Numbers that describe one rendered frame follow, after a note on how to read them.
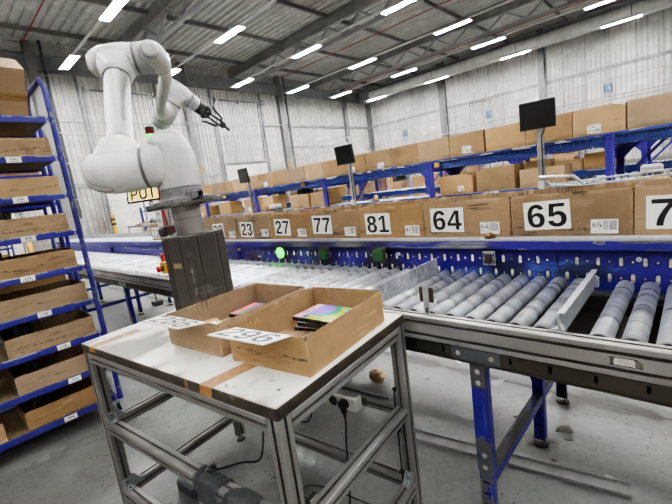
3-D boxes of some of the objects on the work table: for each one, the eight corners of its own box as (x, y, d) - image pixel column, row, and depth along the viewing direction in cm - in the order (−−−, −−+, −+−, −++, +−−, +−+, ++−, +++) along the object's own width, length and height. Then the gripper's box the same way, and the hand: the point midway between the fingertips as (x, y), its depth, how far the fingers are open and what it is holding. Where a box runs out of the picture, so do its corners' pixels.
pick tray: (169, 343, 127) (163, 314, 125) (258, 306, 157) (254, 282, 155) (222, 358, 110) (216, 324, 108) (310, 312, 139) (306, 286, 138)
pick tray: (231, 360, 107) (224, 326, 106) (315, 313, 138) (311, 286, 136) (311, 378, 91) (305, 338, 89) (386, 320, 122) (382, 289, 120)
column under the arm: (198, 326, 141) (180, 237, 136) (161, 319, 157) (143, 239, 151) (252, 303, 162) (238, 225, 156) (214, 299, 177) (200, 228, 172)
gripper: (191, 116, 234) (224, 139, 249) (203, 98, 231) (236, 123, 246) (190, 112, 240) (222, 135, 255) (202, 95, 237) (234, 119, 252)
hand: (224, 126), depth 248 cm, fingers closed
